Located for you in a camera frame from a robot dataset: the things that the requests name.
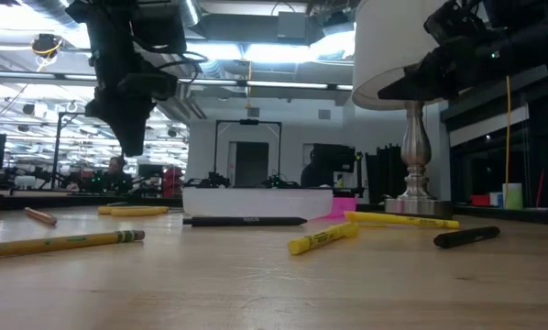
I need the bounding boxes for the long ceiling light bar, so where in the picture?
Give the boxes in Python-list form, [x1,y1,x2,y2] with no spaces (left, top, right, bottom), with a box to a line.
[0,68,354,92]

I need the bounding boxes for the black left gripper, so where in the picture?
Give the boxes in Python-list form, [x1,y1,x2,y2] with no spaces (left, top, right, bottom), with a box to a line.
[84,17,156,157]

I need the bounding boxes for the hanging yellow cable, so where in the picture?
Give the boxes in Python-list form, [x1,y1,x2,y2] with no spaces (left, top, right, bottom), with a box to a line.
[504,75,512,207]

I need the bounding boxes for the black gantry frame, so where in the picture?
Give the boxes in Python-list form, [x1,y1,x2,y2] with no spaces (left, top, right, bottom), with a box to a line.
[50,111,90,190]
[213,118,283,187]

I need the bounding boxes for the black pen white print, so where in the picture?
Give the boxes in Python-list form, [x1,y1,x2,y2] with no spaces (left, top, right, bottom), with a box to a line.
[182,215,309,228]

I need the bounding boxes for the short wooden pencil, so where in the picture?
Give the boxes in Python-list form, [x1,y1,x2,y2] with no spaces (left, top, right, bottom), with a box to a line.
[24,206,59,226]

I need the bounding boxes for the grey ceiling unit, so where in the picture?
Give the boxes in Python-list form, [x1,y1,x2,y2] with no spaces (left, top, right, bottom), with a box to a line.
[277,11,309,40]

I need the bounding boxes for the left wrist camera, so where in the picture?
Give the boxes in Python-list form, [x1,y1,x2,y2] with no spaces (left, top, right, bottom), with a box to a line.
[126,71,180,103]

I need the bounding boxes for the pale green roll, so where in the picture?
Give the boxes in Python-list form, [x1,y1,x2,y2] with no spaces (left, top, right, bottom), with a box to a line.
[502,182,524,211]

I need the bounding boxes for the thick yellow highlighter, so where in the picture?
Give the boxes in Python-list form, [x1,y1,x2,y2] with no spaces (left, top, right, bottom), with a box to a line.
[288,222,361,257]

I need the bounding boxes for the black folding panels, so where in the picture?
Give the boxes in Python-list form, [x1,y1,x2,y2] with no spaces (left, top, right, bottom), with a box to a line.
[364,144,404,204]

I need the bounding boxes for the yellow pencil green ferrule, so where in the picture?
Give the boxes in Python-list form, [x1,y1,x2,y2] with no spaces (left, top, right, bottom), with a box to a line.
[0,229,146,260]

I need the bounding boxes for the hanging cable reel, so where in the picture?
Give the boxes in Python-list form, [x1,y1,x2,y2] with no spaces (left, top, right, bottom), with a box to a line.
[30,32,65,60]

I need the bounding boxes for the black aluminium table frame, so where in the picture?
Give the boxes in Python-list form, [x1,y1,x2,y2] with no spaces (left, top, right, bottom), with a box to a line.
[0,192,548,226]

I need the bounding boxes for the clear plastic supply box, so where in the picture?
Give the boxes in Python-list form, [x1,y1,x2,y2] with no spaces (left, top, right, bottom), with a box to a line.
[181,186,334,220]

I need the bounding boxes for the red rod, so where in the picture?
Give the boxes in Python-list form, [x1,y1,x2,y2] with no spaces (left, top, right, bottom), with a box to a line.
[535,168,546,209]

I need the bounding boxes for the yellow scissors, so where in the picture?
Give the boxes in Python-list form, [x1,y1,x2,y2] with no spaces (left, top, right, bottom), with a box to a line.
[97,204,170,218]

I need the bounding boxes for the black marker pen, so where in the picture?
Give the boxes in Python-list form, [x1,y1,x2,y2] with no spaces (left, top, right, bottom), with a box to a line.
[433,225,501,250]

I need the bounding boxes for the silver air duct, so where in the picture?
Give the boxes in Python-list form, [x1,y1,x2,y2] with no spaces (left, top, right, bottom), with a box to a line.
[181,0,203,28]

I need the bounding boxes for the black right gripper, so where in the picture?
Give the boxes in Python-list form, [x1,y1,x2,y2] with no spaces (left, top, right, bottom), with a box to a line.
[377,31,502,102]

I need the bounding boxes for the person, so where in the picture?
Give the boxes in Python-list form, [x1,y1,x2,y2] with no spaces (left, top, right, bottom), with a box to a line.
[103,155,134,193]
[300,148,331,188]

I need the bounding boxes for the white shade table lamp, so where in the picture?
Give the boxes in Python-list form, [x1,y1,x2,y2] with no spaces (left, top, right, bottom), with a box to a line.
[351,0,454,219]

